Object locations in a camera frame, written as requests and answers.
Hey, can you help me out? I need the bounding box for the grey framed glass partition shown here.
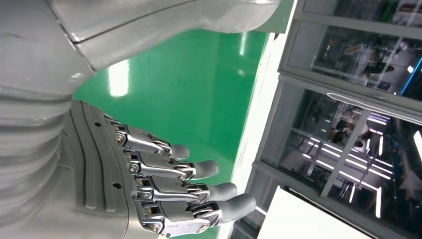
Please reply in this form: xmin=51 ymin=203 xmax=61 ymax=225
xmin=230 ymin=0 xmax=422 ymax=239

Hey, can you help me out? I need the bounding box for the green conveyor belt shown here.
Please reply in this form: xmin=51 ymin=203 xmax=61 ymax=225
xmin=73 ymin=0 xmax=295 ymax=239

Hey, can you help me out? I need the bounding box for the aluminium conveyor frame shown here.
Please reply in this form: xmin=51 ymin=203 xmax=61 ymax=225
xmin=215 ymin=0 xmax=299 ymax=239

